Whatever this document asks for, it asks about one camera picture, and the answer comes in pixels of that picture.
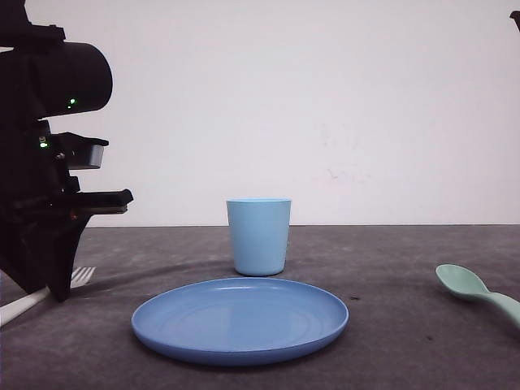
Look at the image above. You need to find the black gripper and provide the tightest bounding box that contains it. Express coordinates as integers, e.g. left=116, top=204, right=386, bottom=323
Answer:
left=509, top=11, right=520, bottom=30
left=1, top=119, right=133, bottom=302

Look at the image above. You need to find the white plastic fork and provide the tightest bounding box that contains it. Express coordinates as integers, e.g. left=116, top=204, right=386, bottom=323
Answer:
left=1, top=266, right=97, bottom=327

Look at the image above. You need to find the light blue plastic cup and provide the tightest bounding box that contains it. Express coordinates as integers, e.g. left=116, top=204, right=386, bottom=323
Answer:
left=227, top=198, right=292, bottom=276

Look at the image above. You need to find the mint green plastic spoon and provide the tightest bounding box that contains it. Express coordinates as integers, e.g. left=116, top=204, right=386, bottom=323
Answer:
left=435, top=264, right=519, bottom=327

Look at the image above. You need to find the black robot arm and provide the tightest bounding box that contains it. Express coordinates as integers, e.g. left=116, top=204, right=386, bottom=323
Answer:
left=1, top=1, right=133, bottom=301

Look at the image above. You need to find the blue plastic plate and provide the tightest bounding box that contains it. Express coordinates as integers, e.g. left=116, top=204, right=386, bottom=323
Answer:
left=131, top=277, right=349, bottom=366

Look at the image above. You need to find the grey table cloth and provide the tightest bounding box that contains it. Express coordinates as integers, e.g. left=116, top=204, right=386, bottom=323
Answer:
left=1, top=225, right=519, bottom=389

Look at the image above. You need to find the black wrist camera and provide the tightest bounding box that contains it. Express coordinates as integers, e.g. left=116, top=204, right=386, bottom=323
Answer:
left=53, top=132, right=109, bottom=170

